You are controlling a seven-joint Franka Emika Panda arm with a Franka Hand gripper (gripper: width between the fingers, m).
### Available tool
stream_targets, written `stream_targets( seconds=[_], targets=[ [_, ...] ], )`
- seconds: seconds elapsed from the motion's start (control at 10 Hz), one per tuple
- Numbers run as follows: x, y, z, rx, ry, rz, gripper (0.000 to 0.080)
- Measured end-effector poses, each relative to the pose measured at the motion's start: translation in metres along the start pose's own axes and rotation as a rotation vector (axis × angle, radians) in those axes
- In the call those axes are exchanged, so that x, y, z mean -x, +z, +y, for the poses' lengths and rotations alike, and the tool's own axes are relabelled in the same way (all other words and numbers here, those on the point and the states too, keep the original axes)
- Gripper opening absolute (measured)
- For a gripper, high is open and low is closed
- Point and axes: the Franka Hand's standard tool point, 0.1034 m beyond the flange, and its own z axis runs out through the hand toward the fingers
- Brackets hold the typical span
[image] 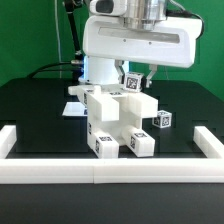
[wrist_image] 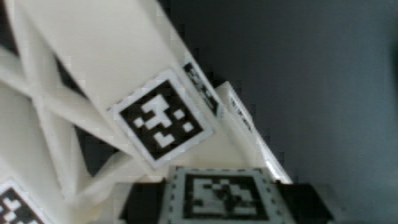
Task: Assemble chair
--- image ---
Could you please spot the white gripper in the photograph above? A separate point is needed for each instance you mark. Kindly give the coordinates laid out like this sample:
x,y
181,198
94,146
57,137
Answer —
x,y
171,43

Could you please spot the white tagged cube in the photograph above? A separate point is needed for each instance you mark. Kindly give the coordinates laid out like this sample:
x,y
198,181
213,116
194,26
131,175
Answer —
x,y
132,81

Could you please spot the white chair seat part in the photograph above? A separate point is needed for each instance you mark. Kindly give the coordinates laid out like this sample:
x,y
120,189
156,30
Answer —
x,y
113,128

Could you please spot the white chair backrest part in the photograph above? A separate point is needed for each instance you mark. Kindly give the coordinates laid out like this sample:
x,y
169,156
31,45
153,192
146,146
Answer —
x,y
106,102

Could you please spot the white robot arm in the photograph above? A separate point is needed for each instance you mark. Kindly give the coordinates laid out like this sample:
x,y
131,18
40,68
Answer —
x,y
137,14

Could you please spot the white sheet with tags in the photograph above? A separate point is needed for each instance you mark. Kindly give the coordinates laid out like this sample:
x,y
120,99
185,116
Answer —
x,y
74,109

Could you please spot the white U-shaped border fence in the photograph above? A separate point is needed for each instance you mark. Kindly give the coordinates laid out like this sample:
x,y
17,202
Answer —
x,y
158,170

